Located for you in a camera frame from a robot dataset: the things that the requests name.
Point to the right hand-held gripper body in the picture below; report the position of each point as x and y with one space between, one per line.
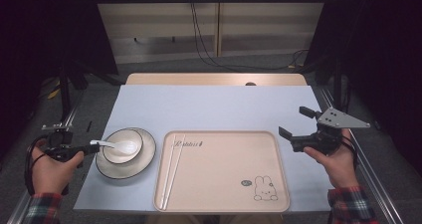
323 141

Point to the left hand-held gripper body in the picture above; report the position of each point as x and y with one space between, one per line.
59 144

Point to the person's left hand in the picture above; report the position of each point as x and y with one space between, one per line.
49 176

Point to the white bowl with black rim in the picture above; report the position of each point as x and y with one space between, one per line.
116 156

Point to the person's right hand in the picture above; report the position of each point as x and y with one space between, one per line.
338 169

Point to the yellow strip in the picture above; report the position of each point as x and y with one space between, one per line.
53 94

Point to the white plate with black rim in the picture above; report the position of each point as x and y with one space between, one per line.
132 170

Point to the dark curtain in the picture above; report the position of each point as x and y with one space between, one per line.
381 51
40 35

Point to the beige tray with rabbit print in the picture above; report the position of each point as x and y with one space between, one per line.
225 171

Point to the light blue table mat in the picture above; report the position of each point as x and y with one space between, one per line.
212 108

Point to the wooden table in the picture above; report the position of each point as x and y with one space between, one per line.
199 79

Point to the white ceramic spoon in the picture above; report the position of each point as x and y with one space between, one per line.
127 147

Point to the small black stick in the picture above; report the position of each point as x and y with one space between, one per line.
89 126

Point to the black metal stand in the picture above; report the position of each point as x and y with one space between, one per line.
65 98

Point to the metal floor rail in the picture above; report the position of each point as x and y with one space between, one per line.
74 111
375 180

